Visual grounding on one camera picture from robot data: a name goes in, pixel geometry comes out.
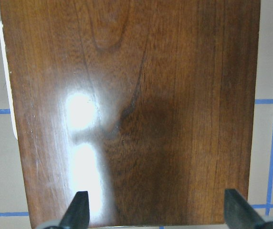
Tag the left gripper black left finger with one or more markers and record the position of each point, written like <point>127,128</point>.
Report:
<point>78,212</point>

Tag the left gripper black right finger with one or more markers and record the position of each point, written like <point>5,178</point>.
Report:
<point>238,214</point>

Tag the white drawer handle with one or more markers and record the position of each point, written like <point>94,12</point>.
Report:
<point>7,79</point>

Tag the dark wooden drawer cabinet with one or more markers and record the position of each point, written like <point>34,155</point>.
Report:
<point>146,104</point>

